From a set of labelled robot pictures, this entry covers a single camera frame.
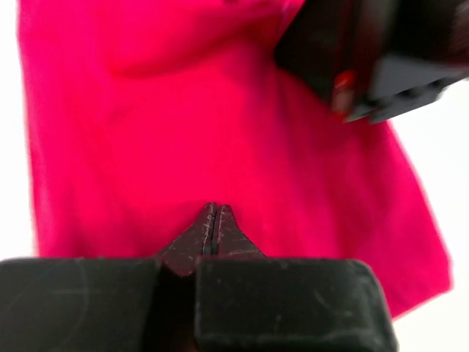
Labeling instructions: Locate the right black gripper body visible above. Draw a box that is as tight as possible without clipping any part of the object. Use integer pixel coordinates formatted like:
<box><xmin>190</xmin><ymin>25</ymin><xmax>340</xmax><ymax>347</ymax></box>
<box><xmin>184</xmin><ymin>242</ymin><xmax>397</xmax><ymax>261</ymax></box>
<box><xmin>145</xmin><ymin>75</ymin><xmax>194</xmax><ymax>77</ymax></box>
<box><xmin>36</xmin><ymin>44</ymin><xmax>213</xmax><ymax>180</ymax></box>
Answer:
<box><xmin>348</xmin><ymin>1</ymin><xmax>468</xmax><ymax>123</ymax></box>

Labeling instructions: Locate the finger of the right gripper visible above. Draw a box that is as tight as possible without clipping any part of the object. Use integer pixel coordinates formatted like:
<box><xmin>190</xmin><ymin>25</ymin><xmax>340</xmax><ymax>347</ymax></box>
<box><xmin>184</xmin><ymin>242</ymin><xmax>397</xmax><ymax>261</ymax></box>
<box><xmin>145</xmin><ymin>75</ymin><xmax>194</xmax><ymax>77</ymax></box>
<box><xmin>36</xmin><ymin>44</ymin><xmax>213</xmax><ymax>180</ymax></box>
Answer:
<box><xmin>274</xmin><ymin>0</ymin><xmax>358</xmax><ymax>103</ymax></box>

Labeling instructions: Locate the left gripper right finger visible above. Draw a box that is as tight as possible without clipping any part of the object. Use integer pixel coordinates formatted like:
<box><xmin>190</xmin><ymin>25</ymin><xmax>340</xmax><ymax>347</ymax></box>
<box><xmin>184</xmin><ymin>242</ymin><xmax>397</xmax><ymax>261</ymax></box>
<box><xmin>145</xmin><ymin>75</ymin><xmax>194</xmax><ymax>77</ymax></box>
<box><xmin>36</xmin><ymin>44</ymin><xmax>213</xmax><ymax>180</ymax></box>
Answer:
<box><xmin>194</xmin><ymin>205</ymin><xmax>399</xmax><ymax>351</ymax></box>

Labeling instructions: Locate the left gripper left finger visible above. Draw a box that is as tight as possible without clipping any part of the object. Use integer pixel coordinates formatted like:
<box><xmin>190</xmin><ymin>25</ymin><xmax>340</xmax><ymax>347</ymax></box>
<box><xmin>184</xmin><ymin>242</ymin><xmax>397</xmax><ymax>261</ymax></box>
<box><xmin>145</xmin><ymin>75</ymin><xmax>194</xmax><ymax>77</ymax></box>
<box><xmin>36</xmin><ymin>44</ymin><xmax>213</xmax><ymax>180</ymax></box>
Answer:
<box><xmin>1</xmin><ymin>203</ymin><xmax>217</xmax><ymax>351</ymax></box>

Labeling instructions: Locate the pink t shirt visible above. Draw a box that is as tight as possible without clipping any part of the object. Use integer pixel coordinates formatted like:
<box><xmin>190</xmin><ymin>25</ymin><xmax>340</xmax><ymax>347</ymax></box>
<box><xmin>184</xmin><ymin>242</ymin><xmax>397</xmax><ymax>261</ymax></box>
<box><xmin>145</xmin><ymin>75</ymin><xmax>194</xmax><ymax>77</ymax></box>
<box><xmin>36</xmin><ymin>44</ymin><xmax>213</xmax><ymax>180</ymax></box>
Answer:
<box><xmin>18</xmin><ymin>1</ymin><xmax>452</xmax><ymax>317</ymax></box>

